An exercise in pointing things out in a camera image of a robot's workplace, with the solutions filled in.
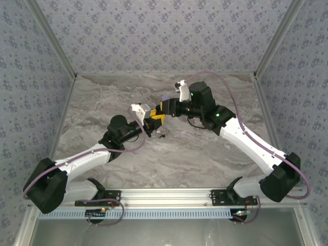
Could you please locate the purple earbud charging case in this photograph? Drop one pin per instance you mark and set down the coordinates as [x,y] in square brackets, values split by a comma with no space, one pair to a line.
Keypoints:
[165,97]

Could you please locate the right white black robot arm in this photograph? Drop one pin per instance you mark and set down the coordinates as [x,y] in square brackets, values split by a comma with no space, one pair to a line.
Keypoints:
[251,143]

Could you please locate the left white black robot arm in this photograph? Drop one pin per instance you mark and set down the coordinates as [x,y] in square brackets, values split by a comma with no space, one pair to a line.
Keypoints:
[84,159]

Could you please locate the left black circuit board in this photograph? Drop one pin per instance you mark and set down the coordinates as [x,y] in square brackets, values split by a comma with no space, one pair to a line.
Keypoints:
[94,213]

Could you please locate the black circuit board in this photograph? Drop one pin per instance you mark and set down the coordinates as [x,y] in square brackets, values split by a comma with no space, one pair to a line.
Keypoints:
[94,213]
[239,215]

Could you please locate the grey metal panel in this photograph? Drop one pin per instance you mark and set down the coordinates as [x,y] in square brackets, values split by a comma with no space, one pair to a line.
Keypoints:
[166,233]

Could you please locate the right black circuit board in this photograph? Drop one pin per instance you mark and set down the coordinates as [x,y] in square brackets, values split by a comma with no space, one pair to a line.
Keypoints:
[239,215]

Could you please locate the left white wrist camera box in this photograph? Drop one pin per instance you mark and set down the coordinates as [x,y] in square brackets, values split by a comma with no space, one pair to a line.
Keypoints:
[141,110]

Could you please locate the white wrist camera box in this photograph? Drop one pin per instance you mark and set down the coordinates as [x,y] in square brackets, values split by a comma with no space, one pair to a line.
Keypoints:
[183,91]
[141,110]

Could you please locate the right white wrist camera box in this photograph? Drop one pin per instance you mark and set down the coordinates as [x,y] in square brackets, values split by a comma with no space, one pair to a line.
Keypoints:
[183,91]

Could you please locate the aluminium rear rail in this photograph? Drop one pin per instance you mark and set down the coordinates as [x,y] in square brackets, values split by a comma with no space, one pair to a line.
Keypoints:
[128,74]

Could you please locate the left aluminium side rail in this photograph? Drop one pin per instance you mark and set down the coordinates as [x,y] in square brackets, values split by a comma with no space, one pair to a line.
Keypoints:
[67,102]

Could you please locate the aluminium side rail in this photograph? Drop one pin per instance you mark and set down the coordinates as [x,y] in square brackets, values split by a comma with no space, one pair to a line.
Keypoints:
[264,102]
[67,102]

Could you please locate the right aluminium side rail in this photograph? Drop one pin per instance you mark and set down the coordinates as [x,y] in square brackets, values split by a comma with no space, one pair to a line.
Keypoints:
[264,102]

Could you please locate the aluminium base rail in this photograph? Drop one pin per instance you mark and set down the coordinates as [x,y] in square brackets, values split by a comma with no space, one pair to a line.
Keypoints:
[166,197]

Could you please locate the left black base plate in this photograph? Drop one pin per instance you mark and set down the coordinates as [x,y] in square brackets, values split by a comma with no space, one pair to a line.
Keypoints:
[102,204]

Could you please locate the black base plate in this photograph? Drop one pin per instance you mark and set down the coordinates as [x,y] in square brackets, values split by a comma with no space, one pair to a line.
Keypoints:
[102,204]
[217,201]

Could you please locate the right aluminium corner post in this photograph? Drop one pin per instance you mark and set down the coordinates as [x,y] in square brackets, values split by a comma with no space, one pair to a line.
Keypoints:
[276,38]

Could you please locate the aluminium corner post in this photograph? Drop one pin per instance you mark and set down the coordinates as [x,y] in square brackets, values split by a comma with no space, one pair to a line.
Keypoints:
[276,38]
[53,38]

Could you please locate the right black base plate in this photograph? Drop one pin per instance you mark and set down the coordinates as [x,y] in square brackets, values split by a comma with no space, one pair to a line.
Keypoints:
[217,201]

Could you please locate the left aluminium corner post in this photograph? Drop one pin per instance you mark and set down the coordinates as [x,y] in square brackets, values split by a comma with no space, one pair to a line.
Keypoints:
[53,38]

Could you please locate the left aluminium frame leg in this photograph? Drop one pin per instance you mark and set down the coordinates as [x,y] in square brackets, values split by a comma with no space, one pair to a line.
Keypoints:
[25,230]

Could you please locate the aluminium frame leg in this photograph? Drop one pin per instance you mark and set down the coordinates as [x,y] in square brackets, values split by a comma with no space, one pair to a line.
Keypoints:
[25,230]
[307,230]

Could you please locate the right aluminium frame leg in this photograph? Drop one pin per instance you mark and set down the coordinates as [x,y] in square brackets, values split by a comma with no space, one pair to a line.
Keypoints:
[307,230]

